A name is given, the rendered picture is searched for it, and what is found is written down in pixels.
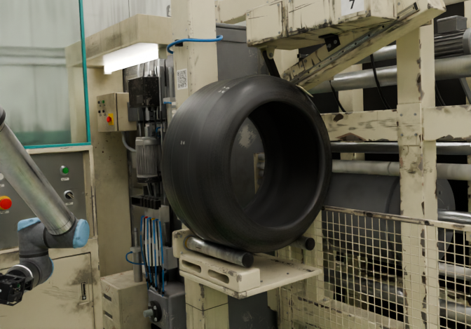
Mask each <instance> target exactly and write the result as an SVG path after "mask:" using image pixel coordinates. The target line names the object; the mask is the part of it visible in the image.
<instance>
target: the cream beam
mask: <svg viewBox="0 0 471 329"><path fill-rule="evenodd" d="M396 17H397V0H364V11H359V12H356V13H351V14H348V15H343V16H341V0H276V1H272V2H270V3H267V4H264V5H261V6H258V7H256V8H252V9H249V10H247V11H246V28H247V47H255V48H258V47H261V46H266V45H269V46H277V48H275V49H280V50H289V51H291V50H294V49H298V48H304V47H308V46H314V45H318V44H321V43H325V39H321V38H318V37H319V36H322V35H325V34H331V33H332V34H336V35H340V34H342V33H346V32H351V31H355V30H359V29H364V28H368V27H373V26H377V25H382V24H385V23H389V22H394V20H396Z"/></svg>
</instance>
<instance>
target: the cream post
mask: <svg viewBox="0 0 471 329"><path fill-rule="evenodd" d="M170 1H171V16H172V42H174V41H175V40H176V39H216V25H215V8H214V0H170ZM173 58H174V73H175V101H176V111H177V110H178V109H179V107H180V106H181V105H182V103H183V102H184V101H185V100H186V99H187V98H188V97H190V96H191V95H192V94H194V93H195V92H196V91H197V90H199V89H200V88H202V87H203V86H206V85H208V84H210V83H213V82H215V81H218V71H217V42H216V41H215V42H183V46H182V47H176V46H175V45H174V46H173ZM181 69H186V70H187V85H188V88H185V89H180V90H177V70H181ZM184 285H185V300H186V328H187V329H229V322H228V295H227V294H225V293H222V292H220V291H218V290H215V289H213V288H210V287H208V286H205V285H203V284H201V283H198V282H196V281H193V280H191V279H189V278H186V277H184Z"/></svg>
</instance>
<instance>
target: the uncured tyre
mask: <svg viewBox="0 0 471 329"><path fill-rule="evenodd" d="M213 84H215V85H213ZM209 85H211V86H209ZM224 86H230V88H229V89H228V90H227V91H226V92H225V93H224V94H221V93H217V92H218V91H219V90H220V89H222V88H223V87H224ZM246 118H248V119H249V120H250V121H251V122H252V123H253V124H254V126H255V127H256V129H257V130H258V132H259V134H260V137H261V141H262V143H263V146H264V156H265V164H264V174H263V177H262V181H261V184H260V186H259V188H258V190H257V192H256V194H255V195H254V197H253V199H252V200H251V201H250V202H249V203H248V204H247V205H246V206H245V207H244V208H242V207H241V206H240V204H239V202H238V200H237V198H236V195H235V192H234V190H233V185H232V181H231V152H232V148H233V143H234V140H235V138H236V135H237V132H238V130H239V128H240V127H241V125H242V123H243V121H244V120H245V119H246ZM181 139H186V142H185V146H184V147H180V146H179V145H180V141H181ZM161 176H162V181H163V187H164V190H165V194H166V196H167V199H168V201H169V204H170V206H171V208H172V209H173V211H174V212H175V214H176V216H177V217H178V218H179V219H180V220H181V222H182V223H183V224H184V225H185V226H186V227H187V228H188V229H190V230H191V231H192V232H193V233H194V234H195V235H197V236H199V237H201V238H202V239H204V240H206V241H209V242H212V243H216V244H219V245H222V246H226V247H229V248H234V249H237V250H241V251H244V252H247V253H266V252H271V251H274V250H279V249H281V248H284V247H286V246H288V245H290V244H291V243H293V242H295V241H296V240H297V239H298V238H299V237H301V236H302V235H303V234H304V233H305V232H306V230H307V229H308V228H309V227H310V226H311V225H312V223H313V221H314V220H315V218H316V217H317V216H318V213H319V212H320V210H321V208H322V206H323V204H324V202H325V199H326V197H327V193H328V191H329V186H330V182H331V177H332V147H331V142H330V139H329V134H328V132H327V128H326V125H325V123H324V121H323V119H322V117H321V115H320V113H319V111H318V109H317V107H316V106H315V104H314V103H313V101H312V100H311V99H310V98H309V97H308V96H307V95H306V94H305V93H304V92H303V91H302V90H301V89H300V88H299V87H298V86H296V85H295V84H293V83H292V82H290V81H287V80H285V79H282V78H279V77H276V76H271V75H266V74H254V75H249V76H242V77H237V78H233V79H225V80H221V81H215V82H213V83H210V84H208V85H206V86H203V87H202V88H200V89H199V90H197V91H196V92H195V93H194V94H192V95H191V96H190V97H188V98H187V99H186V100H185V101H184V102H183V103H182V105H181V106H180V107H179V109H178V110H177V111H176V112H175V114H174V116H173V118H172V119H171V121H170V124H169V126H168V129H167V130H166V133H165V137H164V140H163V146H162V151H161Z"/></svg>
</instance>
